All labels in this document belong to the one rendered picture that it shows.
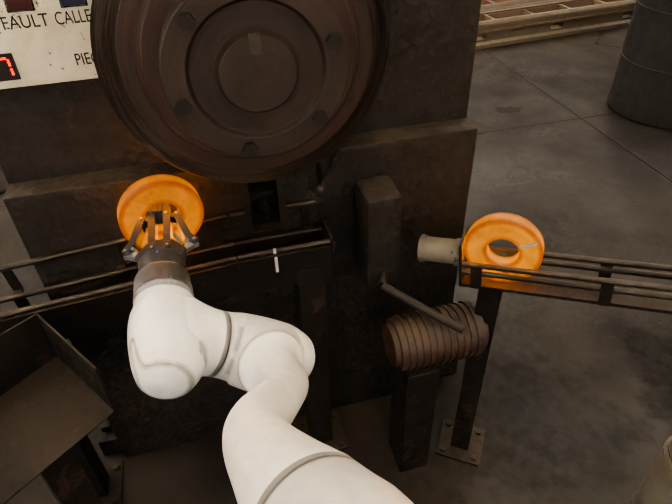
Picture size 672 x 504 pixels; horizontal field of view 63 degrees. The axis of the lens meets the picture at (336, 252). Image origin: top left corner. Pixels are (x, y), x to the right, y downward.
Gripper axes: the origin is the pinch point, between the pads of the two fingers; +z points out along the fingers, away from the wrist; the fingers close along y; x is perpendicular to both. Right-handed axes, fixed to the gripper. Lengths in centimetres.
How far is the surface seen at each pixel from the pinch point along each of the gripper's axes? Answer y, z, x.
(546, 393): 97, -11, -84
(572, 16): 298, 286, -87
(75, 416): -20.0, -26.1, -22.4
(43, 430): -25.2, -27.2, -22.8
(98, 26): -1.1, -1.3, 33.7
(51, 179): -19.6, 11.7, 2.2
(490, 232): 62, -15, -9
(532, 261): 69, -21, -14
